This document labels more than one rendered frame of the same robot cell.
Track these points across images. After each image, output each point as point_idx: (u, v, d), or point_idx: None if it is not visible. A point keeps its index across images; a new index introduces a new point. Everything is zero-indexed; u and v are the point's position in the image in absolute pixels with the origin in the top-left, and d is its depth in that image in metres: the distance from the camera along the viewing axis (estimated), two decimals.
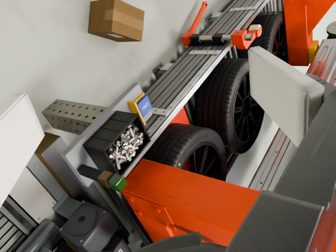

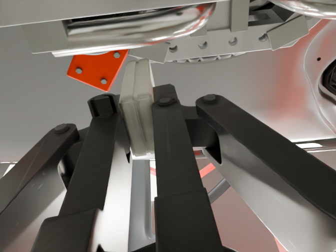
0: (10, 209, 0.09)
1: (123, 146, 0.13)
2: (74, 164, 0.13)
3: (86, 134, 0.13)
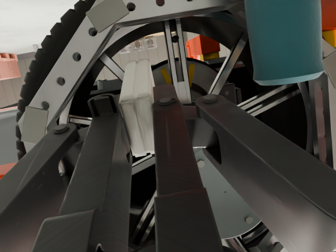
0: (10, 209, 0.09)
1: (123, 146, 0.13)
2: (74, 164, 0.13)
3: (86, 134, 0.13)
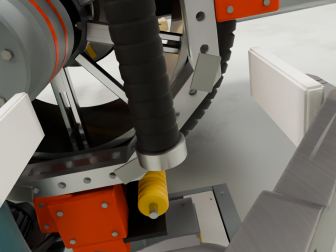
0: None
1: None
2: None
3: None
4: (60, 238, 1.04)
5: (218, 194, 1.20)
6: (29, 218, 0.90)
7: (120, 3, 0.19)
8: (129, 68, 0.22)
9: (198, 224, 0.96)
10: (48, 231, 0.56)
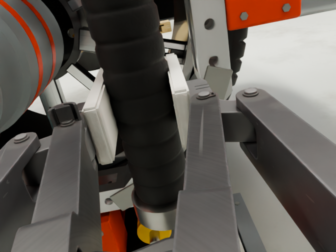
0: None
1: (86, 155, 0.13)
2: (34, 174, 0.12)
3: (47, 143, 0.13)
4: None
5: None
6: None
7: (110, 16, 0.14)
8: (123, 103, 0.16)
9: None
10: None
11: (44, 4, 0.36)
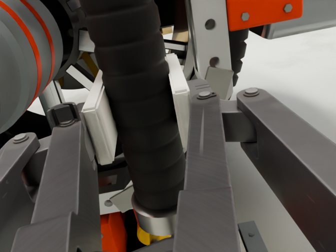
0: None
1: (86, 155, 0.13)
2: (34, 174, 0.12)
3: (46, 143, 0.13)
4: None
5: (246, 235, 1.00)
6: None
7: (109, 17, 0.13)
8: (123, 106, 0.15)
9: None
10: None
11: (43, 5, 0.36)
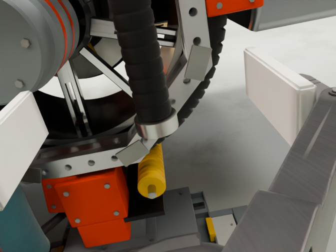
0: None
1: None
2: None
3: None
4: None
5: (239, 218, 1.07)
6: None
7: None
8: (129, 51, 0.26)
9: (208, 209, 1.01)
10: (55, 211, 0.61)
11: None
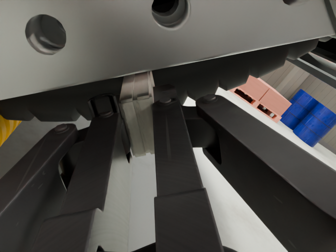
0: (10, 209, 0.09)
1: (123, 146, 0.13)
2: (74, 164, 0.13)
3: (86, 134, 0.13)
4: None
5: None
6: None
7: None
8: None
9: None
10: None
11: None
